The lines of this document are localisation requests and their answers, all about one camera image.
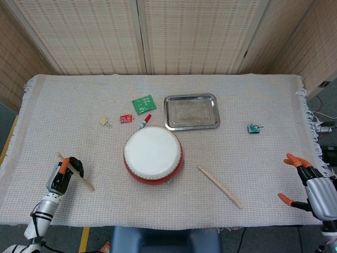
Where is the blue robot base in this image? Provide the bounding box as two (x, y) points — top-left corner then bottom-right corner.
(110, 226), (222, 253)

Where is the thin red cable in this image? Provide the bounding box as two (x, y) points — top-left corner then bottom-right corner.
(315, 94), (325, 113)

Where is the woven bamboo folding screen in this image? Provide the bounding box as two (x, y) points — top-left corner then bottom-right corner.
(0, 0), (337, 111)

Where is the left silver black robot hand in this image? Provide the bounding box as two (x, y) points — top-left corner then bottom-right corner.
(46, 157), (85, 196)

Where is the small green toy tank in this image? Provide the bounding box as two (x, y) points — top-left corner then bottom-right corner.
(246, 123), (264, 134)

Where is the green circuit board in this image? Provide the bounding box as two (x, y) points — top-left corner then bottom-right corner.
(132, 94), (157, 115)

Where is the red drum with white skin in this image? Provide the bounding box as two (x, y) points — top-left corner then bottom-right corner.
(123, 126), (184, 186)

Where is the beige woven tablecloth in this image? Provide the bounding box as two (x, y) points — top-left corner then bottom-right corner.
(0, 73), (332, 230)

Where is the wooden drumstick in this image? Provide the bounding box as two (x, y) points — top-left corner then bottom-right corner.
(56, 152), (95, 192)
(197, 165), (244, 210)

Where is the black box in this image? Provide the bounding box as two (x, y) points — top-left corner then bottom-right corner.
(323, 146), (337, 167)

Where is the stainless steel tray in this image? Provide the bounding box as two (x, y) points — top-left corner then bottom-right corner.
(163, 93), (221, 131)

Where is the white cable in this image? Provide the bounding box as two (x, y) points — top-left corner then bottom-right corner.
(313, 111), (337, 122)

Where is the red capped marker pen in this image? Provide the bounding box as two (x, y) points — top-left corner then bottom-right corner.
(136, 113), (152, 131)

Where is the black cable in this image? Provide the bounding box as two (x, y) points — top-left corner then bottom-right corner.
(237, 227), (247, 253)

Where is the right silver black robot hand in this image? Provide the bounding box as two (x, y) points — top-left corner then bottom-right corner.
(278, 153), (337, 221)

